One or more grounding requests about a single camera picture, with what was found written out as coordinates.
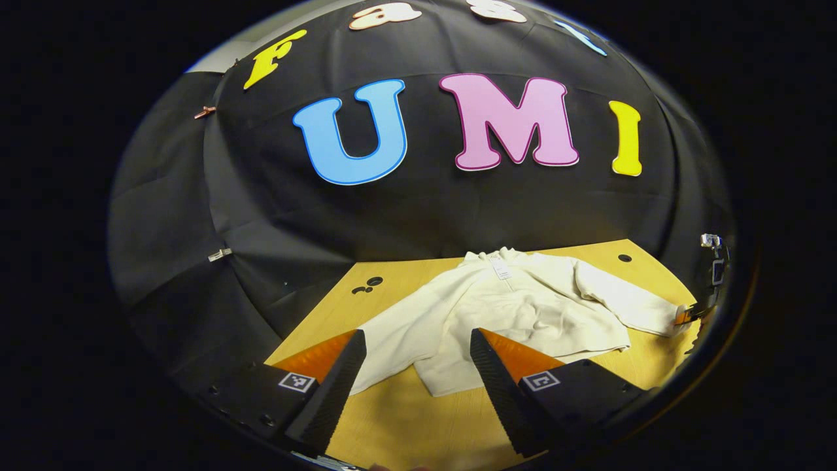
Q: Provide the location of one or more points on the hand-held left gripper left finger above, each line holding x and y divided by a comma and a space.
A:
340, 392

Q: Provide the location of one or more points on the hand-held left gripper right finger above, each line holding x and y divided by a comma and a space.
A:
500, 392

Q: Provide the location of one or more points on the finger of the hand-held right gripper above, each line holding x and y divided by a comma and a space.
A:
693, 314

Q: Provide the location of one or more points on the white sweatshirt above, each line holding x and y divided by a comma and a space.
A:
510, 307

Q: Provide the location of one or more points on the small black table fitting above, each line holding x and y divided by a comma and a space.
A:
367, 285

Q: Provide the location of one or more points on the silver cloth clip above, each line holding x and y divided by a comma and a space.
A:
219, 254

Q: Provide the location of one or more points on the black backdrop cloth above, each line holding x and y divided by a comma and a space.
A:
425, 216

